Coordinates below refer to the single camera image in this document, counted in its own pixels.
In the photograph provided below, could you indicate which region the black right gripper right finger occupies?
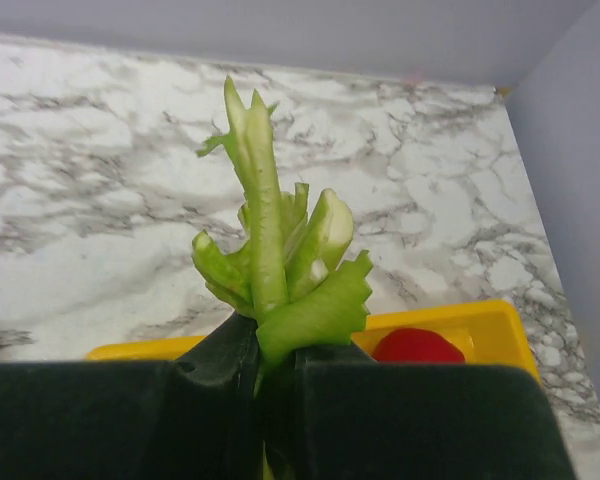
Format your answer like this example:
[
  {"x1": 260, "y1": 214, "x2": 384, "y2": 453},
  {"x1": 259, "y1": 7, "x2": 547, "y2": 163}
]
[{"x1": 294, "y1": 345, "x2": 575, "y2": 479}]

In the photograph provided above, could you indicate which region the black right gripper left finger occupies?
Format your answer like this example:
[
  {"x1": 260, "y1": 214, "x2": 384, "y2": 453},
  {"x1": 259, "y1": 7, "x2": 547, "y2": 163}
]
[{"x1": 0, "y1": 315, "x2": 262, "y2": 479}]

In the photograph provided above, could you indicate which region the green celery stalk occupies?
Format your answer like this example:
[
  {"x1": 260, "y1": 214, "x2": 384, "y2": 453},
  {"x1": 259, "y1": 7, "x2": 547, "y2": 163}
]
[{"x1": 190, "y1": 74, "x2": 375, "y2": 480}]

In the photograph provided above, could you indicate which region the red tomato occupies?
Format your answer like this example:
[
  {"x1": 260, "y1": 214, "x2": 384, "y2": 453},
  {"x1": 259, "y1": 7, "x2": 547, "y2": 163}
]
[{"x1": 372, "y1": 328, "x2": 466, "y2": 364}]

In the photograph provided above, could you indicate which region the yellow plastic tray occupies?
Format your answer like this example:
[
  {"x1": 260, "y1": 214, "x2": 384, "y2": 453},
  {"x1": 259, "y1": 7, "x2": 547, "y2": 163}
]
[{"x1": 86, "y1": 300, "x2": 541, "y2": 381}]

